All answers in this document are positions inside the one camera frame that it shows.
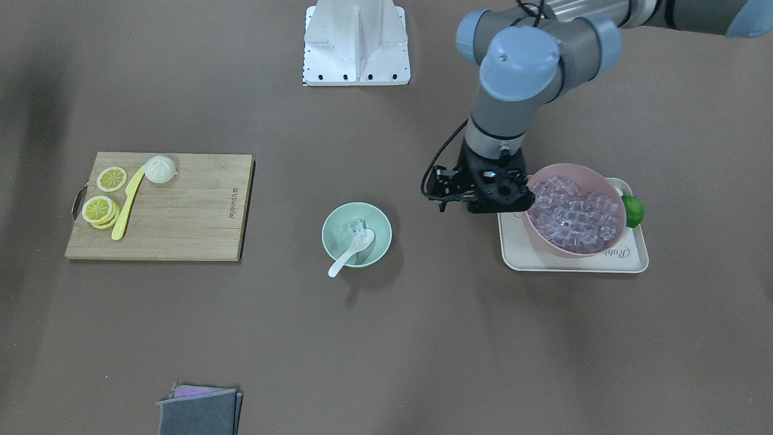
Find grey folded cloth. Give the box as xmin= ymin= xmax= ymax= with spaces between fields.
xmin=156 ymin=389 xmax=243 ymax=434

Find cream rabbit tray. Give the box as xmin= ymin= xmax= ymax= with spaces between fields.
xmin=499 ymin=178 xmax=649 ymax=273

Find clear ice cube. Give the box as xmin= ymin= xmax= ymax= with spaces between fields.
xmin=348 ymin=219 xmax=367 ymax=237

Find yellow plastic knife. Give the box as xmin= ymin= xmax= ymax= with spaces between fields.
xmin=111 ymin=164 xmax=146 ymax=240

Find pink bowl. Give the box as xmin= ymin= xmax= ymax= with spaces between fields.
xmin=524 ymin=163 xmax=627 ymax=259

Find stacked lemon slices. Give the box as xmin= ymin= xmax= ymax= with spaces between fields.
xmin=81 ymin=196 xmax=121 ymax=230

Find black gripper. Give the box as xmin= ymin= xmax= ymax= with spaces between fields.
xmin=422 ymin=140 xmax=536 ymax=214

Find purple cloth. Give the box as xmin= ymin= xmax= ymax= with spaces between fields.
xmin=169 ymin=385 xmax=237 ymax=399

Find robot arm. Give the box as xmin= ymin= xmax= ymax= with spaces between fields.
xmin=420 ymin=1 xmax=772 ymax=214

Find pile of ice cubes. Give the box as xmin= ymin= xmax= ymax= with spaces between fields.
xmin=528 ymin=176 xmax=621 ymax=254

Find single lemon slice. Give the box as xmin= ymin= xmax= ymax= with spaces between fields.
xmin=96 ymin=166 xmax=128 ymax=193

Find white steamed bun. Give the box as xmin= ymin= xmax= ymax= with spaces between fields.
xmin=144 ymin=156 xmax=178 ymax=184

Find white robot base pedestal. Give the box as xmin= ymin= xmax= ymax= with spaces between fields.
xmin=302 ymin=1 xmax=411 ymax=86

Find mint green bowl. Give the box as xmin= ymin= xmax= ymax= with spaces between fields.
xmin=321 ymin=202 xmax=393 ymax=269

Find white ceramic spoon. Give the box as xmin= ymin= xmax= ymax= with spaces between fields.
xmin=327 ymin=228 xmax=376 ymax=278

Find green lime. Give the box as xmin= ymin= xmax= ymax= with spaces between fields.
xmin=621 ymin=195 xmax=645 ymax=228

